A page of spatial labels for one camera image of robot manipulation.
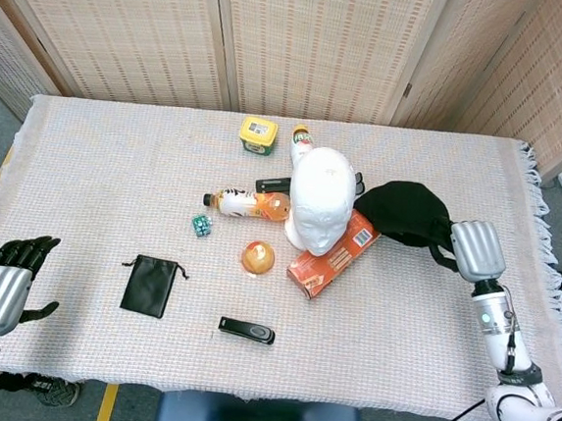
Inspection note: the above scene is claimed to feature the black rectangular device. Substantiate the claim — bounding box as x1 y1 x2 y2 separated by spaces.
254 174 293 197

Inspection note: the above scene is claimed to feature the orange juice bottle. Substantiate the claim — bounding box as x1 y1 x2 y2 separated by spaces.
201 185 294 224

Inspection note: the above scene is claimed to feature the green tub yellow lid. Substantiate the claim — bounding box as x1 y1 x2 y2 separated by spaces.
236 115 281 158

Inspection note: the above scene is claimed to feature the dark sneaker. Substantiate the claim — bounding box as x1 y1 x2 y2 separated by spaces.
0 370 83 409

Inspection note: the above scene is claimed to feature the white bottle with green label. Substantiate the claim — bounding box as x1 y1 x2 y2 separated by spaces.
286 125 318 171

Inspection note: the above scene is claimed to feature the black stapler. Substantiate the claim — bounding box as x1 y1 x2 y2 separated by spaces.
216 315 279 347

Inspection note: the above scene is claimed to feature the small green cube toy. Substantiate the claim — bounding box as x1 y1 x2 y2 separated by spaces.
189 214 213 237

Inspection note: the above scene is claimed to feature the white woven tablecloth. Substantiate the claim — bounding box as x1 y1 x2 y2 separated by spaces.
0 90 562 421

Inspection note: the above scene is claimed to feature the black cap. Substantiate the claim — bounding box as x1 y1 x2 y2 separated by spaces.
350 176 457 251

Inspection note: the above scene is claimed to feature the orange round ball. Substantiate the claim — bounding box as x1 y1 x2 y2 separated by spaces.
239 238 279 276

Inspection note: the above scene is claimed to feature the black drawstring pouch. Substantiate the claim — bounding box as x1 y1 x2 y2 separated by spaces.
118 253 192 322

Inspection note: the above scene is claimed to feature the white foam mannequin head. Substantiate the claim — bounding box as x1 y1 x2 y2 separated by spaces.
281 143 361 259

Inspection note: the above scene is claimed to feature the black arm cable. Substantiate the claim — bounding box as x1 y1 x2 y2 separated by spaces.
495 287 524 376

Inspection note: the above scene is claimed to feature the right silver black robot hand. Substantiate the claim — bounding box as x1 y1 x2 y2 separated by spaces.
426 216 511 286

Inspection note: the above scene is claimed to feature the orange cardboard snack box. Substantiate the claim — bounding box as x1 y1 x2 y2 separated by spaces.
283 203 384 307

